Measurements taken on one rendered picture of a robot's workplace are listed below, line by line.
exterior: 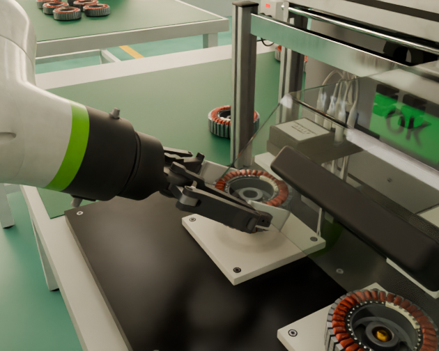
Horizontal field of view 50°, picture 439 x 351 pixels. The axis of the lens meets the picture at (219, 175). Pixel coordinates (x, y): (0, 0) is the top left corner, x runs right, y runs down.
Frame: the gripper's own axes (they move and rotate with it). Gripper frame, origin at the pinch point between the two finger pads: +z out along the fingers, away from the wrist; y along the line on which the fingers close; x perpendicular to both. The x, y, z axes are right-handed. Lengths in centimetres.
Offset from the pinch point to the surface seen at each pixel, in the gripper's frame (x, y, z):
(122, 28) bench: 7, -138, 30
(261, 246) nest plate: -5.1, 3.8, 2.7
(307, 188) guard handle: 10.8, 28.3, -24.2
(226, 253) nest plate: -7.6, 2.8, -1.6
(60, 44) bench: -7, -133, 9
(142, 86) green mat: -2, -73, 15
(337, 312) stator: -2.8, 20.4, -0.8
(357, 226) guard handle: 10.7, 32.1, -24.2
